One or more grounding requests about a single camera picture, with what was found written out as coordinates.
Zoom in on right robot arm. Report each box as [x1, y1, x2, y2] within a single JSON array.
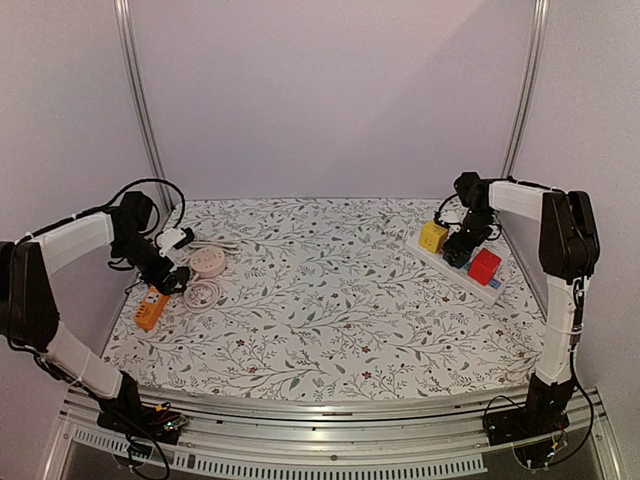
[[443, 172, 600, 388]]

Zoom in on black adapter with cable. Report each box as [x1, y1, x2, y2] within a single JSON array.
[[124, 273, 149, 296]]

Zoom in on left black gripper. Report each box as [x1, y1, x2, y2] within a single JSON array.
[[111, 232, 187, 295]]

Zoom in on yellow cube socket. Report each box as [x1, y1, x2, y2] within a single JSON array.
[[418, 220, 449, 254]]

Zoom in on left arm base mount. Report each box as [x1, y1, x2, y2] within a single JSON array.
[[97, 399, 188, 445]]

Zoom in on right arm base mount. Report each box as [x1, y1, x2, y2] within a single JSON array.
[[482, 395, 569, 471]]

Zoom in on left aluminium frame post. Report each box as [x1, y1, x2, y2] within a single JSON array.
[[113, 0, 166, 180]]

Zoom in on front aluminium rail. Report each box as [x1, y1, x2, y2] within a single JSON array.
[[42, 384, 626, 480]]

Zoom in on white multicolour power strip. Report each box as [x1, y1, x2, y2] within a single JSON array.
[[404, 233, 507, 306]]

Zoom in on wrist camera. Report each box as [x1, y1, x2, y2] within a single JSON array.
[[154, 227, 195, 256], [434, 211, 461, 228]]

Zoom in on pink round power strip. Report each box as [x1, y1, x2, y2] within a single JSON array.
[[189, 246, 227, 279]]

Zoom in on white cable with plug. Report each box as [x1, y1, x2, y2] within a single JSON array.
[[187, 237, 242, 255]]

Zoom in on floral table mat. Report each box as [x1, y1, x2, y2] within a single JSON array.
[[103, 199, 545, 402]]

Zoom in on aluminium frame post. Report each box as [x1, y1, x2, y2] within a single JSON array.
[[501, 0, 550, 178], [113, 0, 166, 180]]

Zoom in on red cube socket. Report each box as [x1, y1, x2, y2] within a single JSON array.
[[469, 248, 502, 286]]

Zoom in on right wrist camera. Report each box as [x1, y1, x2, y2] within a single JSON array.
[[434, 211, 461, 228]]

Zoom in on right aluminium frame post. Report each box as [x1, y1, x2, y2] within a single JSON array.
[[501, 0, 550, 178]]

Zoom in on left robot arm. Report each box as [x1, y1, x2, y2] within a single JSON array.
[[1, 191, 194, 434]]

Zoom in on orange power strip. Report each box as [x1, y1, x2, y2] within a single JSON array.
[[134, 287, 170, 332]]

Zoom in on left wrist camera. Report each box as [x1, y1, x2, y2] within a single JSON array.
[[154, 227, 195, 256]]

